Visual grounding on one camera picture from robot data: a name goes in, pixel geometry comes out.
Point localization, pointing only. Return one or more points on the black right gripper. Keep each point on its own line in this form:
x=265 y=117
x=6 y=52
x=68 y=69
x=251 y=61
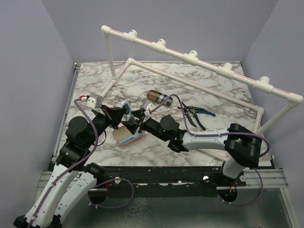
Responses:
x=132 y=126

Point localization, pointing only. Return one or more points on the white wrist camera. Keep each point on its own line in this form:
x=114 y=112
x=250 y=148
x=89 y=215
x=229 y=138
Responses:
x=146 y=107
x=92 y=101

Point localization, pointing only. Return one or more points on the light blue sunglasses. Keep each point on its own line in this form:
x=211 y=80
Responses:
x=128 y=116

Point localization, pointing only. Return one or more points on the black blue sunglasses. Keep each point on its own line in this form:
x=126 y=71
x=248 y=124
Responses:
x=192 y=112

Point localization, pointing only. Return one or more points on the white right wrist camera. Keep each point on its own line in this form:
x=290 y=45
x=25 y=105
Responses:
x=146 y=107

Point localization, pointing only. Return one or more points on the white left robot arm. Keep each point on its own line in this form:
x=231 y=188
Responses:
x=69 y=163

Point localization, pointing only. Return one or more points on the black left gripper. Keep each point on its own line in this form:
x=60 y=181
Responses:
x=115 y=114

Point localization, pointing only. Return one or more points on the white PVC pipe rack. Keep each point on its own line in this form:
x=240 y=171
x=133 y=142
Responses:
x=263 y=85

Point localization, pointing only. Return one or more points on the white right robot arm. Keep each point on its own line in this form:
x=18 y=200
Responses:
x=242 y=145

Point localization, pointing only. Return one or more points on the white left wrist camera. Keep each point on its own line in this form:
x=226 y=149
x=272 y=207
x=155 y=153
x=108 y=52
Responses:
x=92 y=101

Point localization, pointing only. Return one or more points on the plaid glasses case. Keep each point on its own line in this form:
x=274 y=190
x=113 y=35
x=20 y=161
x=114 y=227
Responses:
x=158 y=97

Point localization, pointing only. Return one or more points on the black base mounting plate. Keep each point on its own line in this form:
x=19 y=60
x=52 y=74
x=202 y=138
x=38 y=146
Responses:
x=160 y=182

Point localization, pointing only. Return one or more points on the pink glasses case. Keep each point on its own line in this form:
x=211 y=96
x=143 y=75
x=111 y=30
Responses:
x=123 y=136

